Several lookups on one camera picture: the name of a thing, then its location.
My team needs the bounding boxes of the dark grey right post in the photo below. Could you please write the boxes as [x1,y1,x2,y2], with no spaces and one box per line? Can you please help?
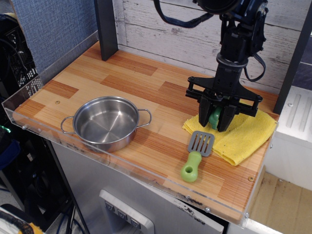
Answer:
[273,4,312,114]

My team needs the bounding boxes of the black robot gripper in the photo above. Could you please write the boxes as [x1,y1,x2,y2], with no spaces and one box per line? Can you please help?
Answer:
[186,55,262,132]

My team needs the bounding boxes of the green toy pepper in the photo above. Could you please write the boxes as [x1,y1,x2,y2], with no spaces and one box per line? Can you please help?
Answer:
[208,106,222,130]

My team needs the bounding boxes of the small stainless steel pot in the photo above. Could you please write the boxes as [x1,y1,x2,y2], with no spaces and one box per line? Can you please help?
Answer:
[60,96,152,152]

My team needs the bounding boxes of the white toy sink unit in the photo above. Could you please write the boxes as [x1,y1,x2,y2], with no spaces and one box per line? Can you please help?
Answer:
[264,86,312,190]

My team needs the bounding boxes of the yellow folded towel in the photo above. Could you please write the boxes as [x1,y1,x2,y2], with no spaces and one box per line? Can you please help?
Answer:
[182,110,277,166]

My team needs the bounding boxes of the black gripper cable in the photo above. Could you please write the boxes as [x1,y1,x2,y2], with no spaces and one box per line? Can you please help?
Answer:
[242,52,266,82]

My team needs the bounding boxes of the clear acrylic table guard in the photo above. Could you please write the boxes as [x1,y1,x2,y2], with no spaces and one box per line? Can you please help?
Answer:
[4,43,269,234]

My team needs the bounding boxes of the dark grey post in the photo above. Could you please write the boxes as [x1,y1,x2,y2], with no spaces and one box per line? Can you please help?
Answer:
[273,4,312,114]
[94,0,118,61]

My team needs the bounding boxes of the dark grey left post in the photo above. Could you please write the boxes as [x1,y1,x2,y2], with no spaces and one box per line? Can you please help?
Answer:
[94,0,118,61]

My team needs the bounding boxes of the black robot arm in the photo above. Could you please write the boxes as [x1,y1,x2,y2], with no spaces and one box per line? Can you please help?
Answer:
[186,0,268,132]

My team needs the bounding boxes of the black plastic crate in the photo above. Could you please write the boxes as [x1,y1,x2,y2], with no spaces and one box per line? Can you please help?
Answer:
[0,14,39,88]

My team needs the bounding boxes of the grey spatula with green handle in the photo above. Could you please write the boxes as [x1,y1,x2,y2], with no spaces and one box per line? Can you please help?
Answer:
[180,131,215,182]

